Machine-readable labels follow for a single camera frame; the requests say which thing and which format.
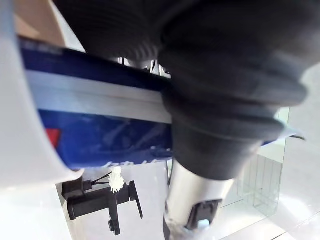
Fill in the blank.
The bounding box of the white flower reed diffuser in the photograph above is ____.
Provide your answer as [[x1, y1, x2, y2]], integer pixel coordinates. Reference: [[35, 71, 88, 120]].
[[91, 165, 125, 194]]

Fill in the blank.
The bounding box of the blue toothpaste box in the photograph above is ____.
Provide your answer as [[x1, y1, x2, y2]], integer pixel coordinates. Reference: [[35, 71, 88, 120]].
[[17, 34, 307, 173]]

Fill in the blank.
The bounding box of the black faucet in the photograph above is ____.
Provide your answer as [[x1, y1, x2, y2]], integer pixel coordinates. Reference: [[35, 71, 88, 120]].
[[61, 174, 144, 236]]

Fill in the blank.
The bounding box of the brown wooden board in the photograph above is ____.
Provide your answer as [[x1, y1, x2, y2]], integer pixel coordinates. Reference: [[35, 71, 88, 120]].
[[14, 0, 66, 49]]

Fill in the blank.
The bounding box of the clear acrylic organizer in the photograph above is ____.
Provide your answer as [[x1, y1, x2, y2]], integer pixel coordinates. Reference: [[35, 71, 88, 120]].
[[242, 106, 291, 216]]

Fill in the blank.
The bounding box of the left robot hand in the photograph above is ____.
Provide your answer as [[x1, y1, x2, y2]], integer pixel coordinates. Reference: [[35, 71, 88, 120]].
[[53, 0, 320, 240]]

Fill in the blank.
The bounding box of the white ceramic basin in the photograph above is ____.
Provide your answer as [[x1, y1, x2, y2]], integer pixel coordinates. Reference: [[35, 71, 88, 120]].
[[0, 0, 86, 240]]

